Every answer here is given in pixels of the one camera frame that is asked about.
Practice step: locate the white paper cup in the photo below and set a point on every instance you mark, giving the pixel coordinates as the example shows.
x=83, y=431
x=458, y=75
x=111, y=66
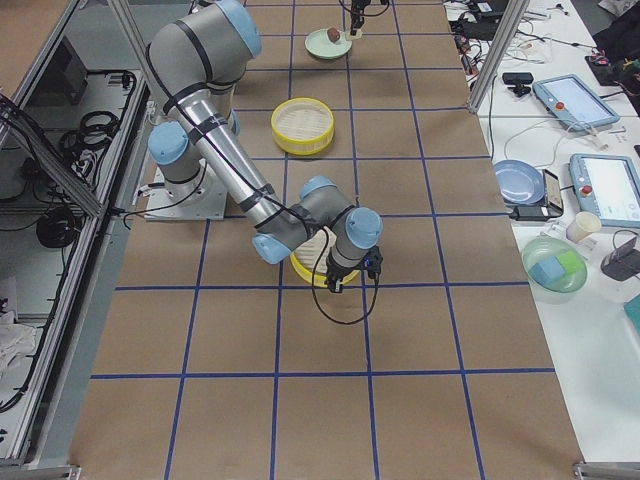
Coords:
x=584, y=224

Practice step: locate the light green plate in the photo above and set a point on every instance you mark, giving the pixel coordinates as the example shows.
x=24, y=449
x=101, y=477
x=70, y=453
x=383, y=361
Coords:
x=318, y=45

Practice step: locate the blue foam cube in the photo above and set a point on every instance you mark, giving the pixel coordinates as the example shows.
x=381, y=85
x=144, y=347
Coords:
x=547, y=271

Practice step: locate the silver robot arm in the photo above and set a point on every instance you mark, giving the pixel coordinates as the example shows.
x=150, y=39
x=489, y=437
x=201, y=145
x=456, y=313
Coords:
x=194, y=65
x=366, y=4

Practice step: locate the cream white bun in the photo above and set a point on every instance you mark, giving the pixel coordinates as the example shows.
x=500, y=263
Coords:
x=352, y=36

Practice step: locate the teach pendant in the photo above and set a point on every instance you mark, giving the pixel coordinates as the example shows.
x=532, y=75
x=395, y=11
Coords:
x=573, y=103
x=608, y=187

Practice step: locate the black power adapter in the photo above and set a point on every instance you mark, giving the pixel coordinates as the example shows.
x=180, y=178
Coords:
x=534, y=213

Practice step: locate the black webcam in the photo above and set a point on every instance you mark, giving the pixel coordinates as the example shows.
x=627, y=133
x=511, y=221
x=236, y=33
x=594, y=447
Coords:
x=519, y=83

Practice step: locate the brown chocolate bun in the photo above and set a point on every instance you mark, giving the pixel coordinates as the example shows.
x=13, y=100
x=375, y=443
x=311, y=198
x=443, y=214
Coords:
x=333, y=35

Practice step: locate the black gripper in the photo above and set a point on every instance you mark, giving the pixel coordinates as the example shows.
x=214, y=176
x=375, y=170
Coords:
x=337, y=276
x=357, y=8

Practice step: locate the aluminium frame post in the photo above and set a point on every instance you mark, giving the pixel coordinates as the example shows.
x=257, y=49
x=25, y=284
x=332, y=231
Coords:
x=502, y=39

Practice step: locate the clear green bowl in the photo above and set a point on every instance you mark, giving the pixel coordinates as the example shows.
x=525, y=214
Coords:
x=561, y=291

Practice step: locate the green foam cube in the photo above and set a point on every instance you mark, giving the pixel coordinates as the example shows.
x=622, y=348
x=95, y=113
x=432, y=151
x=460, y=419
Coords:
x=571, y=262

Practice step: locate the blue plate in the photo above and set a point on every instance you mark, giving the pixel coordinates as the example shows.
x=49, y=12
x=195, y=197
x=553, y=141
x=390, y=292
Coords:
x=519, y=182

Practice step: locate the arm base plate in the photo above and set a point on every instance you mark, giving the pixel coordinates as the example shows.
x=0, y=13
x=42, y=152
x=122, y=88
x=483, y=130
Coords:
x=201, y=198

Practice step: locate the yellow rimmed steamer basket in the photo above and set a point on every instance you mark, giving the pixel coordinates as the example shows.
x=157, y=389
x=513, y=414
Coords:
x=302, y=126
x=309, y=259

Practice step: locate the teach pendant near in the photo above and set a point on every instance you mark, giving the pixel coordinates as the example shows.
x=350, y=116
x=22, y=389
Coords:
x=608, y=187

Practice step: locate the teach pendant far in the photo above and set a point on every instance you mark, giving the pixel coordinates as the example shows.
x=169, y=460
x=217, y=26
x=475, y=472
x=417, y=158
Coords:
x=573, y=103

